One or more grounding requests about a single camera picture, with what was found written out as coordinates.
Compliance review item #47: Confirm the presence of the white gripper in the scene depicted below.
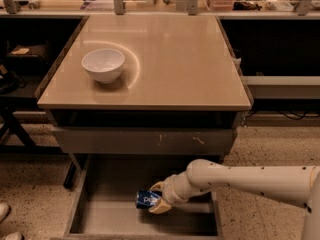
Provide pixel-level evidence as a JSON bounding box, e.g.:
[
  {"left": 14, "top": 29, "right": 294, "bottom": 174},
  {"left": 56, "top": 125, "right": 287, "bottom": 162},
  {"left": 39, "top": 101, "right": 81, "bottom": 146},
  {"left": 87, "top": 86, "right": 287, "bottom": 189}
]
[{"left": 148, "top": 175, "right": 187, "bottom": 214}]

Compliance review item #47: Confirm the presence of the blue pepsi can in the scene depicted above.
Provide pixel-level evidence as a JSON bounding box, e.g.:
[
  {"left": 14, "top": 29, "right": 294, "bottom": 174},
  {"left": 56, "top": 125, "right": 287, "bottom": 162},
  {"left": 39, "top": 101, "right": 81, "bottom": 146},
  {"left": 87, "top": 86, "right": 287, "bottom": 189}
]
[{"left": 136, "top": 190, "right": 162, "bottom": 209}]

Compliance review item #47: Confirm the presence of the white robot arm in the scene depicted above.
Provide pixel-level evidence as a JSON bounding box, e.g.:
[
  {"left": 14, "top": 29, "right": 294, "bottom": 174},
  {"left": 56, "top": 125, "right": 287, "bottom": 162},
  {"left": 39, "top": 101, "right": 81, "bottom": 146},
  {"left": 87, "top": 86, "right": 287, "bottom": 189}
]
[{"left": 149, "top": 159, "right": 320, "bottom": 240}]

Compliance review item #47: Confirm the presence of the open middle drawer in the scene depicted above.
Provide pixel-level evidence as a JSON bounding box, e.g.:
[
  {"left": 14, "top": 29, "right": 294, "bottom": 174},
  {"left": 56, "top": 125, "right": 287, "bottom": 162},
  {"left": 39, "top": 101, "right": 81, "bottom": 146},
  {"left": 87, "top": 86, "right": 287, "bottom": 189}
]
[{"left": 50, "top": 155, "right": 224, "bottom": 240}]

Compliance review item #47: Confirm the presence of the closed top drawer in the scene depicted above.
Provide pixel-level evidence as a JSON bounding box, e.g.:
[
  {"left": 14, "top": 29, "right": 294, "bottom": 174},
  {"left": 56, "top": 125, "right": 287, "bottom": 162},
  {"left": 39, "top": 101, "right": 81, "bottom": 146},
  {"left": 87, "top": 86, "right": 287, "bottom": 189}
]
[{"left": 52, "top": 127, "right": 237, "bottom": 155}]

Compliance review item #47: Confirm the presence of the grey drawer cabinet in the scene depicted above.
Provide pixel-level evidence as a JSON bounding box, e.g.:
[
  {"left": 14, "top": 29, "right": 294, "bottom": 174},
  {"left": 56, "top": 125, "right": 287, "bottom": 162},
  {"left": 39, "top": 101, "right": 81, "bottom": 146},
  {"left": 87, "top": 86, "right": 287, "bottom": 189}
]
[{"left": 38, "top": 14, "right": 252, "bottom": 169}]

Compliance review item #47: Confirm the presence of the white ceramic bowl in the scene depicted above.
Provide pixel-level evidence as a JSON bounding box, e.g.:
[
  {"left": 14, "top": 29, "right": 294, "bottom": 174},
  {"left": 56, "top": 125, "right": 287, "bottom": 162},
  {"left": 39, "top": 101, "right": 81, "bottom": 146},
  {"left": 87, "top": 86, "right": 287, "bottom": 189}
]
[{"left": 82, "top": 48, "right": 125, "bottom": 84}]

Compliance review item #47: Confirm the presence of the white shoe lower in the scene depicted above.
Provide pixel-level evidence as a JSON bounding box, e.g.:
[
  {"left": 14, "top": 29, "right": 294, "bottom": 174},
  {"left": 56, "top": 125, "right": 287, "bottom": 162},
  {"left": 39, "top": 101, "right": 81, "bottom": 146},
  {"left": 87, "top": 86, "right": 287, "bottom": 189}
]
[{"left": 0, "top": 232, "right": 23, "bottom": 240}]

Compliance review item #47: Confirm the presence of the white shoe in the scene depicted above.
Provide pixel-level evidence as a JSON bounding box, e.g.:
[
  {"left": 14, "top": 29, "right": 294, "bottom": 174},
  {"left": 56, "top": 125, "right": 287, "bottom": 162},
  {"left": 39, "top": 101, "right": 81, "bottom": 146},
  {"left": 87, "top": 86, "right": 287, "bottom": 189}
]
[
  {"left": 0, "top": 203, "right": 11, "bottom": 223},
  {"left": 0, "top": 232, "right": 23, "bottom": 240}
]

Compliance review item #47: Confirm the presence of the white shoe upper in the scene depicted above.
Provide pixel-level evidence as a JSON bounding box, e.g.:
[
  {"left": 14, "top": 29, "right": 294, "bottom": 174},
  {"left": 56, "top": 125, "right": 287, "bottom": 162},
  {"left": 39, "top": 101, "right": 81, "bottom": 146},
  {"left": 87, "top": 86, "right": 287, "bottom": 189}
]
[{"left": 0, "top": 203, "right": 11, "bottom": 223}]

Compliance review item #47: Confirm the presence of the black stool frame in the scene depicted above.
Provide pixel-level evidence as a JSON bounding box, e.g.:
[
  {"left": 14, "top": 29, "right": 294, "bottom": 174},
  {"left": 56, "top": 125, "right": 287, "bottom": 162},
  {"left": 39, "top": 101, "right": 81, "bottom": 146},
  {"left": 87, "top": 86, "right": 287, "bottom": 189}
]
[{"left": 0, "top": 100, "right": 78, "bottom": 189}]

